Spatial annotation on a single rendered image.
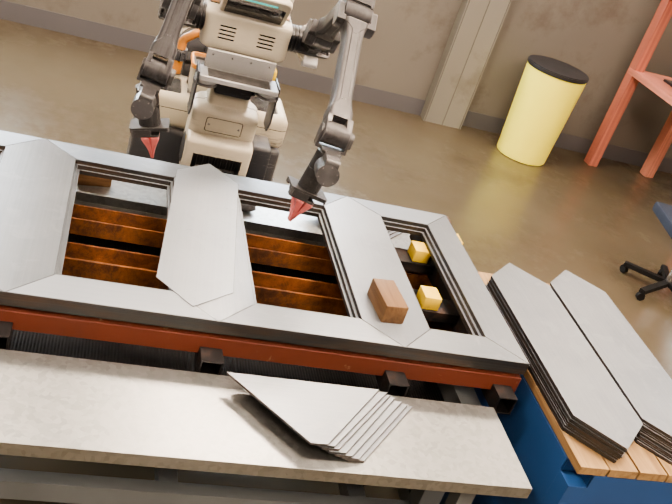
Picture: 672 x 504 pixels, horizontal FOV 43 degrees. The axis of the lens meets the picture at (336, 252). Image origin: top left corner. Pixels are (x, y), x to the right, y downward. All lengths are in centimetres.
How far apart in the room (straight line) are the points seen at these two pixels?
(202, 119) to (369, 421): 132
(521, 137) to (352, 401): 439
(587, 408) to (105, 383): 110
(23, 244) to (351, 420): 82
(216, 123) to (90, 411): 135
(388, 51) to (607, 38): 162
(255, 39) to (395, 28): 338
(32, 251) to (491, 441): 112
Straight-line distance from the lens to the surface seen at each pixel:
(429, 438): 195
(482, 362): 211
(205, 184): 243
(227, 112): 284
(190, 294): 194
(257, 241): 251
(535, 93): 601
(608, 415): 213
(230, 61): 274
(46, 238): 204
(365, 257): 231
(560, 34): 647
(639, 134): 709
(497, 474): 195
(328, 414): 183
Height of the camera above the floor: 193
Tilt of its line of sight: 28 degrees down
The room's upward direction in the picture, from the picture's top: 19 degrees clockwise
